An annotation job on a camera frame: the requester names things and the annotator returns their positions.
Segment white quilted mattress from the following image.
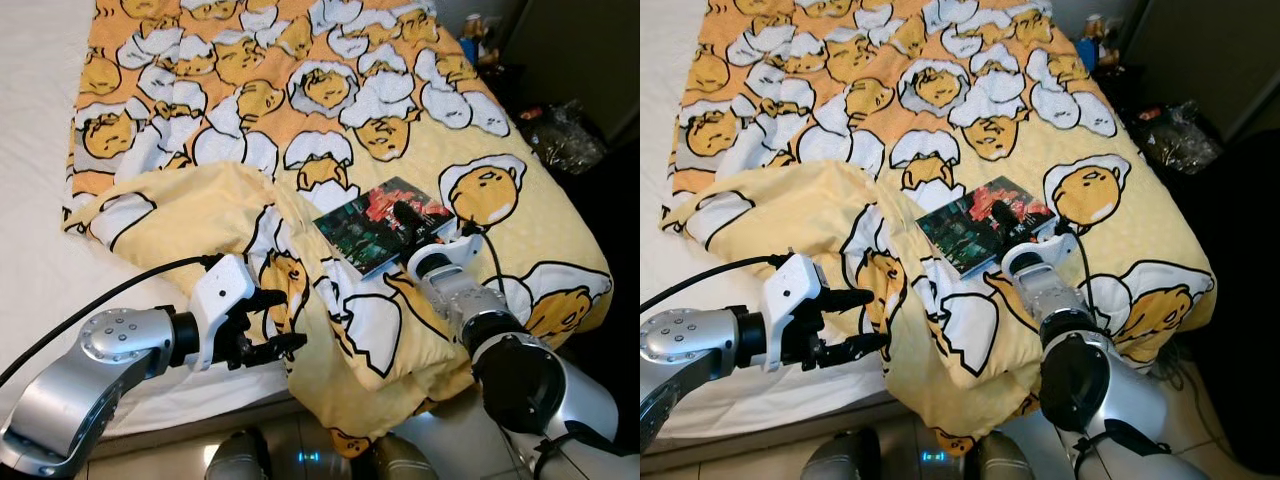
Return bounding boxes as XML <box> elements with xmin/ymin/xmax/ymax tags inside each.
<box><xmin>640</xmin><ymin>0</ymin><xmax>901</xmax><ymax>441</ymax></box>
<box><xmin>0</xmin><ymin>0</ymin><xmax>301</xmax><ymax>436</ymax></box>

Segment crumpled clear plastic bag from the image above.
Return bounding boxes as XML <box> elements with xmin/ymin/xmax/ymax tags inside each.
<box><xmin>518</xmin><ymin>100</ymin><xmax>609</xmax><ymax>176</ymax></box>
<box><xmin>1135</xmin><ymin>100</ymin><xmax>1223</xmax><ymax>176</ymax></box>

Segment grey quilted bed base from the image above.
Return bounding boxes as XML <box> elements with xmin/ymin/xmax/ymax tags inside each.
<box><xmin>650</xmin><ymin>395</ymin><xmax>901</xmax><ymax>461</ymax></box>
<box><xmin>90</xmin><ymin>395</ymin><xmax>301</xmax><ymax>461</ymax></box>

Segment yellow egg-print blanket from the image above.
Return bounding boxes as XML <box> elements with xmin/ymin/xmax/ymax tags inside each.
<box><xmin>62</xmin><ymin>0</ymin><xmax>613</xmax><ymax>459</ymax></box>
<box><xmin>662</xmin><ymin>0</ymin><xmax>1218</xmax><ymax>459</ymax></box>

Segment dark wardrobe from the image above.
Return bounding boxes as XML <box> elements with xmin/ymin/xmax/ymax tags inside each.
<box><xmin>1120</xmin><ymin>0</ymin><xmax>1280</xmax><ymax>141</ymax></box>

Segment dark book with red cover art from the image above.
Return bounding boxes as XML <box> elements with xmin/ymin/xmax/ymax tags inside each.
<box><xmin>313</xmin><ymin>177</ymin><xmax>456</xmax><ymax>279</ymax></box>
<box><xmin>917</xmin><ymin>177</ymin><xmax>1058</xmax><ymax>279</ymax></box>

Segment grey robot right leg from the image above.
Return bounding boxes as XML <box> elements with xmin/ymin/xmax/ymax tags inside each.
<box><xmin>372</xmin><ymin>435</ymin><xmax>441</xmax><ymax>480</ymax></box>
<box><xmin>975</xmin><ymin>432</ymin><xmax>1046</xmax><ymax>480</ymax></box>

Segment robot pelvis with blue light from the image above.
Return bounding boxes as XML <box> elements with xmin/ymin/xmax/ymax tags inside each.
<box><xmin>870</xmin><ymin>440</ymin><xmax>976</xmax><ymax>480</ymax></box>
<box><xmin>270</xmin><ymin>440</ymin><xmax>376</xmax><ymax>480</ymax></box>

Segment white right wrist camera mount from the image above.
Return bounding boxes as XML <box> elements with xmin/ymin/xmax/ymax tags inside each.
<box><xmin>1000</xmin><ymin>232</ymin><xmax>1081</xmax><ymax>281</ymax></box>
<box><xmin>405</xmin><ymin>232</ymin><xmax>488</xmax><ymax>286</ymax></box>

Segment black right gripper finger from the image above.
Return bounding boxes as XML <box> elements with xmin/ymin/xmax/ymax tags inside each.
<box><xmin>990</xmin><ymin>200</ymin><xmax>1023</xmax><ymax>243</ymax></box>
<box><xmin>392</xmin><ymin>200</ymin><xmax>426</xmax><ymax>246</ymax></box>

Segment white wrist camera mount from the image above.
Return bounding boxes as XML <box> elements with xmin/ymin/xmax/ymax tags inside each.
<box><xmin>405</xmin><ymin>232</ymin><xmax>488</xmax><ymax>286</ymax></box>
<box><xmin>1000</xmin><ymin>232</ymin><xmax>1081</xmax><ymax>281</ymax></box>
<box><xmin>188</xmin><ymin>254</ymin><xmax>257</xmax><ymax>371</ymax></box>
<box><xmin>760</xmin><ymin>253</ymin><xmax>826</xmax><ymax>373</ymax></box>

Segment blue toy figure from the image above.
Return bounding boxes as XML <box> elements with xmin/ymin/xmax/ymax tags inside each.
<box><xmin>1075</xmin><ymin>12</ymin><xmax>1121</xmax><ymax>69</ymax></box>
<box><xmin>458</xmin><ymin>12</ymin><xmax>501</xmax><ymax>69</ymax></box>

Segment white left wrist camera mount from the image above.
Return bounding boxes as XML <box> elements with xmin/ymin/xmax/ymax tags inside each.
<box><xmin>188</xmin><ymin>254</ymin><xmax>257</xmax><ymax>371</ymax></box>
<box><xmin>760</xmin><ymin>253</ymin><xmax>826</xmax><ymax>373</ymax></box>

